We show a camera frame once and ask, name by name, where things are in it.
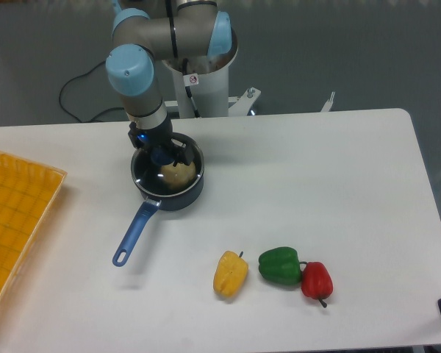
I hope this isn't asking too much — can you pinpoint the green bell pepper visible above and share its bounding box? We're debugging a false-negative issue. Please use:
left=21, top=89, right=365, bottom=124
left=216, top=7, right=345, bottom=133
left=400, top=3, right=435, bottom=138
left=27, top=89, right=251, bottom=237
left=258, top=246, right=308, bottom=286

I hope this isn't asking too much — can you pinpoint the black cable on floor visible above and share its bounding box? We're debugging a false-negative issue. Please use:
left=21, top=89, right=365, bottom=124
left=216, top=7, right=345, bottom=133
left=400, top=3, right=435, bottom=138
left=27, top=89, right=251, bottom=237
left=58, top=60, right=128, bottom=124

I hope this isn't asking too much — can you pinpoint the red bell pepper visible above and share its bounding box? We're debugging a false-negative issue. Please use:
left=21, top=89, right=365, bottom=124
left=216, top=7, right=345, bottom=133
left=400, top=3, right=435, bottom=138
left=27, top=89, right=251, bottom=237
left=301, top=262, right=334, bottom=308

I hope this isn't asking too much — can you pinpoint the round bread bun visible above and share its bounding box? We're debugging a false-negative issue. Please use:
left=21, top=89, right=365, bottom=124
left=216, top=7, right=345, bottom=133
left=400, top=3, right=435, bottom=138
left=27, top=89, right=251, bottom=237
left=157, top=162, right=196, bottom=190

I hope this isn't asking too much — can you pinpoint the yellow bell pepper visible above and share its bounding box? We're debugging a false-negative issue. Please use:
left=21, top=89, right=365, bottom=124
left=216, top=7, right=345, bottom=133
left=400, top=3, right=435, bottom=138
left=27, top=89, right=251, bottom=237
left=213, top=251, right=249, bottom=298

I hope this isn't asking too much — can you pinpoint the glass pot lid blue knob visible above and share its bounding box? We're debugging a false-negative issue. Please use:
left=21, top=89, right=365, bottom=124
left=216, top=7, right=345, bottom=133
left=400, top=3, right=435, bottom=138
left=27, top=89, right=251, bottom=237
left=130, top=132, right=204, bottom=198

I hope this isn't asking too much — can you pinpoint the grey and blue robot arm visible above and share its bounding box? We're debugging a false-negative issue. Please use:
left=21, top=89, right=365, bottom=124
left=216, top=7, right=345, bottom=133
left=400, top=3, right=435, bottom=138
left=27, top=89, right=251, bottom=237
left=105, top=1, right=233, bottom=165

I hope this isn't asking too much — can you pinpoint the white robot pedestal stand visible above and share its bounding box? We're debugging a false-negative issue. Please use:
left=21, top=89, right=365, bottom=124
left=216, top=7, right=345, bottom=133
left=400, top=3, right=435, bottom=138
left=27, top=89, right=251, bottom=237
left=162, top=32, right=262, bottom=118

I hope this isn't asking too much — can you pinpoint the yellow woven basket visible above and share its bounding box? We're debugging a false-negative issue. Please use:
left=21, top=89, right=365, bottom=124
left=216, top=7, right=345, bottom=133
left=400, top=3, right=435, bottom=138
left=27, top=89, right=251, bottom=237
left=0, top=151, right=67, bottom=302

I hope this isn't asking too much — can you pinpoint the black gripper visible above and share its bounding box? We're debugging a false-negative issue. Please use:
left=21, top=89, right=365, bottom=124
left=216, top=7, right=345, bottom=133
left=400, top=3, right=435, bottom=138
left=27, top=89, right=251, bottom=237
left=128, top=117, right=195, bottom=165

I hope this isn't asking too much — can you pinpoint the dark pot with blue handle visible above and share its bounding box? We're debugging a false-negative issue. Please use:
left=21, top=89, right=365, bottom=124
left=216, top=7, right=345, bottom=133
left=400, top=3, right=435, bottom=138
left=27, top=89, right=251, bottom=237
left=112, top=132, right=204, bottom=267

